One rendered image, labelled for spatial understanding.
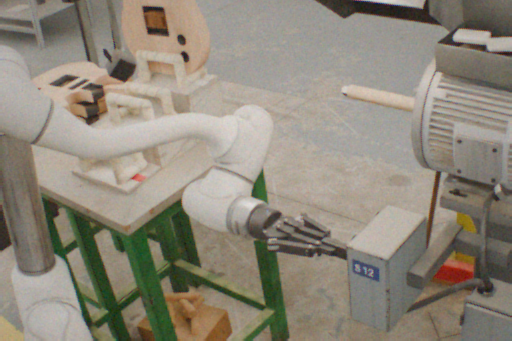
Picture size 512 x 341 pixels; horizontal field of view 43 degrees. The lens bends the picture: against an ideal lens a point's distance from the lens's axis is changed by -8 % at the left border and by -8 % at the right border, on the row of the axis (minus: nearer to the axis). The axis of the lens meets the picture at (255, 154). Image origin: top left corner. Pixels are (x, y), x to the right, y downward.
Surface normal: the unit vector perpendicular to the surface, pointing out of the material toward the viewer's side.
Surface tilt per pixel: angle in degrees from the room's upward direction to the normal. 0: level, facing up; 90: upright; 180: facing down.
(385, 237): 0
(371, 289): 90
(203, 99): 90
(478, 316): 90
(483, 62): 90
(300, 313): 0
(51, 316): 6
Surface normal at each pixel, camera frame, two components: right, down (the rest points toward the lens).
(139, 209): -0.14, -0.87
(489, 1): -0.63, 0.45
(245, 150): 0.41, 0.11
